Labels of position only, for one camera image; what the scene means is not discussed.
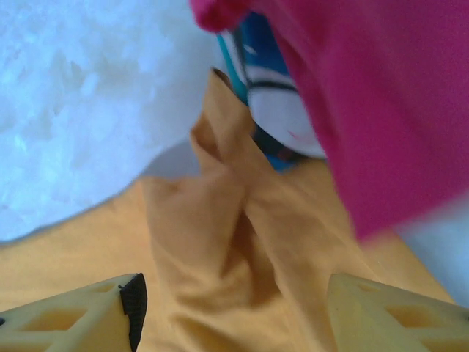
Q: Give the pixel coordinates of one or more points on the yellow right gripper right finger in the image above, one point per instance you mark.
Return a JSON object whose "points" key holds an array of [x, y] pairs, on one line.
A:
{"points": [[395, 322]]}

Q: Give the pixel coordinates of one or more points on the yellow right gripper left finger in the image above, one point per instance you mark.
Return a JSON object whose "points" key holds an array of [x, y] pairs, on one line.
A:
{"points": [[66, 322]]}

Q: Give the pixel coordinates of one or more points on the yellow printed t-shirt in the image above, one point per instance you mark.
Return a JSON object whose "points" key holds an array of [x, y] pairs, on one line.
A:
{"points": [[227, 227]]}

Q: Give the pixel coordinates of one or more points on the pink folded t-shirt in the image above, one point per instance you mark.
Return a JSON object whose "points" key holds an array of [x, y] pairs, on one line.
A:
{"points": [[384, 110]]}

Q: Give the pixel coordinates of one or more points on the white t-shirt with blue print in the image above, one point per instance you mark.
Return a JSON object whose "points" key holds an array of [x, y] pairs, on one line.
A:
{"points": [[282, 117]]}

